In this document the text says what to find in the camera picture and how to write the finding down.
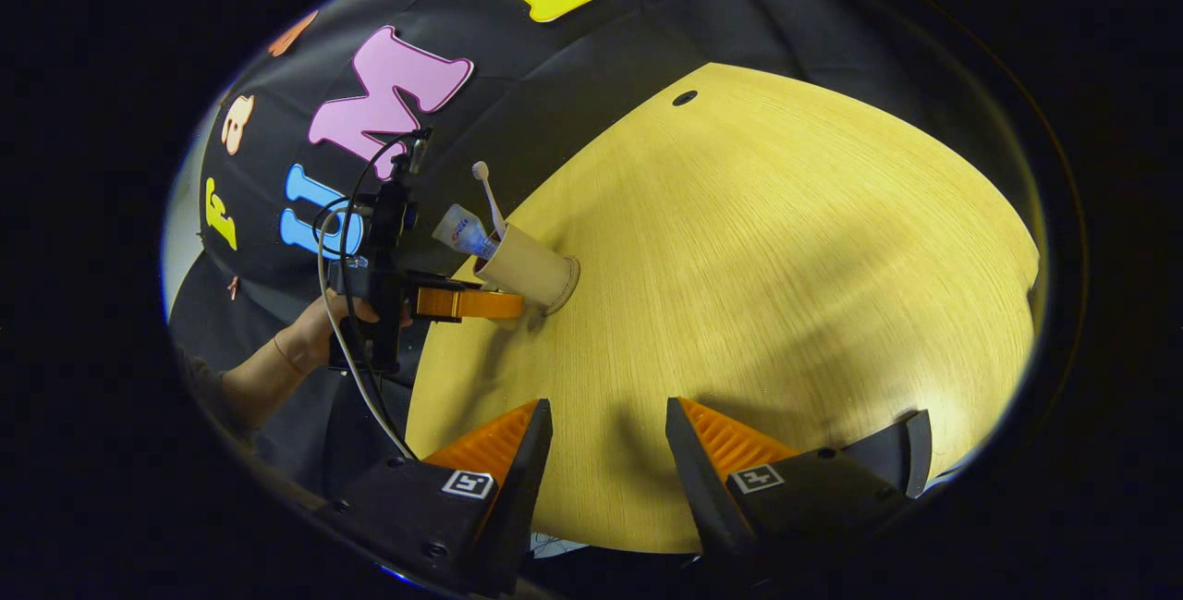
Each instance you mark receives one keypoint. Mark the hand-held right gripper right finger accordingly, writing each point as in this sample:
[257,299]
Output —
[693,480]

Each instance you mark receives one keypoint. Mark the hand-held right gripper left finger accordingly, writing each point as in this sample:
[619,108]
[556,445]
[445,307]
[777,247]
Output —
[522,480]

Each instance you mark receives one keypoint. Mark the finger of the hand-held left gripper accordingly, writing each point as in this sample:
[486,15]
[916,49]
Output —
[467,304]

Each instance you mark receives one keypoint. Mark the beige cup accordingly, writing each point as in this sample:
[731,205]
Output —
[527,267]

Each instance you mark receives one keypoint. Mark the white toothpaste tube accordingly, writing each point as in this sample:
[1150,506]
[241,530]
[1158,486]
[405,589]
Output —
[462,232]

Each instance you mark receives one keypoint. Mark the round brown coaster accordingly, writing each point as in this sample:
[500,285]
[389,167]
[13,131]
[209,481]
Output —
[566,290]

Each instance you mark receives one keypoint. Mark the white toothbrush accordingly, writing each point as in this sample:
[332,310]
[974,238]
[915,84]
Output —
[492,202]

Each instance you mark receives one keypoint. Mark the wooden desktop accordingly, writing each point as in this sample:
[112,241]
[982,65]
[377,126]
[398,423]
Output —
[786,286]

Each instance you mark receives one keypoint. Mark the black backdrop cloth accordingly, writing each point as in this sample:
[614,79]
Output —
[601,55]

